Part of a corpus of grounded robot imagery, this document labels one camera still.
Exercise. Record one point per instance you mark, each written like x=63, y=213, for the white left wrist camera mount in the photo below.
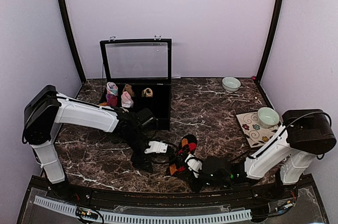
x=156, y=147

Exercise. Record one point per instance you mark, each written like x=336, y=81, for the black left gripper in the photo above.
x=141, y=162

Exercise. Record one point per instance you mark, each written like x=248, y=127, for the brown rolled sock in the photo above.
x=128, y=88

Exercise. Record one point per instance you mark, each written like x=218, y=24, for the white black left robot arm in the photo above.
x=50, y=107

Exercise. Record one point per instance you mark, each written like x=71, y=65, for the black frame post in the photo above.
x=269, y=41
x=71, y=41

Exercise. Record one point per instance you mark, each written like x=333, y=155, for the pale green bowl at back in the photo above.
x=231, y=84

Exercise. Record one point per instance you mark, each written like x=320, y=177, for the multicolour rolled sock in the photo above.
x=112, y=88

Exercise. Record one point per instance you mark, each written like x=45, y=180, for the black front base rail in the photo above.
x=243, y=196

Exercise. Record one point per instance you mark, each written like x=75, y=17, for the small circuit board right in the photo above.
x=286, y=205

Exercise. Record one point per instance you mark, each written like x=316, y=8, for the pale green bowl on plate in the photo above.
x=267, y=117

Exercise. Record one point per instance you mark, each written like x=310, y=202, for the black left frame post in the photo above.
x=71, y=41

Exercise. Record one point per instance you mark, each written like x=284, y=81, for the square floral plate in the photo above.
x=253, y=131

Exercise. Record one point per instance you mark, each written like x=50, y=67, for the black box with glass lid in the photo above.
x=142, y=63

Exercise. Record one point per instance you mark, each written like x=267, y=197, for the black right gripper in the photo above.
x=196, y=187

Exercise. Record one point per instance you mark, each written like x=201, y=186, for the small circuit board left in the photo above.
x=86, y=214

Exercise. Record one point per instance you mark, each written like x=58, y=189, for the pink white rolled sock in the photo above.
x=126, y=100

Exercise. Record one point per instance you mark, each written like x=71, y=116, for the black right frame post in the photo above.
x=269, y=41

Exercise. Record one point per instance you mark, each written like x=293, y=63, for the black argyle orange red sock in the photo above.
x=177, y=165

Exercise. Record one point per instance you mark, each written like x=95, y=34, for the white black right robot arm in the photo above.
x=304, y=134

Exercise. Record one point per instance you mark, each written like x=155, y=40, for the magenta rolled sock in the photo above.
x=111, y=100

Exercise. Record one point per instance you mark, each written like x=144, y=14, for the small circuit board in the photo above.
x=86, y=214
x=286, y=205

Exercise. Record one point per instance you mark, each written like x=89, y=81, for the striped beige maroon sock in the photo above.
x=147, y=92

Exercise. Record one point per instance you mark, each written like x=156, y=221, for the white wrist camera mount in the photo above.
x=194, y=165
x=156, y=147

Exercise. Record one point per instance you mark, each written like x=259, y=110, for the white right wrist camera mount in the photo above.
x=194, y=165

